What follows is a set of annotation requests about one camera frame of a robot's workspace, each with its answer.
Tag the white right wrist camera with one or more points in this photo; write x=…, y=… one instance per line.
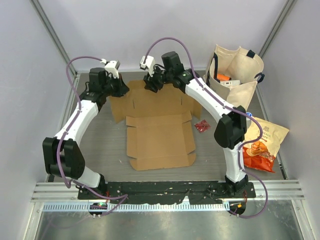
x=147, y=63

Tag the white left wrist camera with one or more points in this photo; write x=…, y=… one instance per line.
x=111, y=67

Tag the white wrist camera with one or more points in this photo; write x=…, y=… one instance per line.
x=111, y=67
x=147, y=63

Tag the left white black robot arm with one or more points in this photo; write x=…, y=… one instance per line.
x=62, y=154

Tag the brown cardboard box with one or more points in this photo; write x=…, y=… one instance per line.
x=159, y=126

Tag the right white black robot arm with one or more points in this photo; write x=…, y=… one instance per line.
x=231, y=121

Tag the aluminium frame rail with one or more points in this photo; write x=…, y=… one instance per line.
x=270, y=189

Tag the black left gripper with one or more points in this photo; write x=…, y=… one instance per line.
x=123, y=89

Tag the white box in bag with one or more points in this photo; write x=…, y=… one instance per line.
x=230, y=83

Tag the orange item in bag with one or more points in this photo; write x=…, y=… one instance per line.
x=223, y=78

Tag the orange chips bag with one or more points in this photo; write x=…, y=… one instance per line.
x=261, y=154

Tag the small red candy wrapper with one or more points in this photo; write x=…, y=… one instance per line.
x=202, y=126

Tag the beige canvas tote bag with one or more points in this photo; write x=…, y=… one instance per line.
x=234, y=74

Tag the white slotted cable duct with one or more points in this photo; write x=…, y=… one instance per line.
x=91, y=206

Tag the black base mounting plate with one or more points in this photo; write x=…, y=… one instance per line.
x=173, y=192

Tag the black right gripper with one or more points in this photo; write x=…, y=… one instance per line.
x=151, y=83

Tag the clear plastic water bottle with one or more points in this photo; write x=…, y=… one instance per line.
x=248, y=119

